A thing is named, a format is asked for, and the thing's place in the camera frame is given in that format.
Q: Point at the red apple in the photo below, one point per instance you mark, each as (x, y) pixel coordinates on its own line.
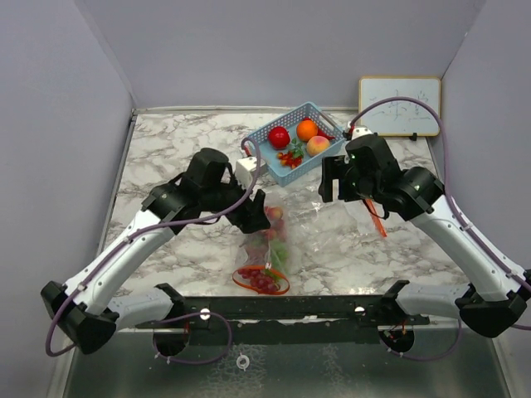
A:
(279, 138)

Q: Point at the green grape bunch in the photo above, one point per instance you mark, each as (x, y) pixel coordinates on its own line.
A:
(279, 254)

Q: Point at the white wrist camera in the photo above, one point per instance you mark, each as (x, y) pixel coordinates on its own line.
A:
(354, 132)
(245, 170)

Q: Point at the orange fruit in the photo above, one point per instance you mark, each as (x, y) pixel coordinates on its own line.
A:
(306, 130)

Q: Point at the blue plastic basket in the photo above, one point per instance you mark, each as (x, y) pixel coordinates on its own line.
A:
(284, 174)

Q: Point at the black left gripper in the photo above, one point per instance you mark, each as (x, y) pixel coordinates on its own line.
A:
(250, 215)

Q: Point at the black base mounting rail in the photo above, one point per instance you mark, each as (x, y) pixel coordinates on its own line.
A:
(272, 320)

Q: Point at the peach fruit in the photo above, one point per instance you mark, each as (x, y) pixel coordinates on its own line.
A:
(317, 145)

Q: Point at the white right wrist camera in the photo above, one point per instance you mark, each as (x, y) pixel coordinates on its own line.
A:
(354, 132)

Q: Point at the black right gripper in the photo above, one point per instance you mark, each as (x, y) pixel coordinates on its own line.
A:
(335, 167)

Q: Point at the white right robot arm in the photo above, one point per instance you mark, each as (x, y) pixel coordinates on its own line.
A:
(498, 290)

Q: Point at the small whiteboard wooden frame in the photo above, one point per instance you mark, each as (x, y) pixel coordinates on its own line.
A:
(400, 118)

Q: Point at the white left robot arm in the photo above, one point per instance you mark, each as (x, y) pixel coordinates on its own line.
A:
(84, 307)

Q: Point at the red strawberry bunch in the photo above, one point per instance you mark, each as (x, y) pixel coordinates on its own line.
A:
(277, 231)

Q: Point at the clear zip bag orange zipper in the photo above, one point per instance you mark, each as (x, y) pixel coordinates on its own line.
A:
(251, 257)

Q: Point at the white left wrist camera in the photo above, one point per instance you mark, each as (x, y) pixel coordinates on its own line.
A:
(245, 170)

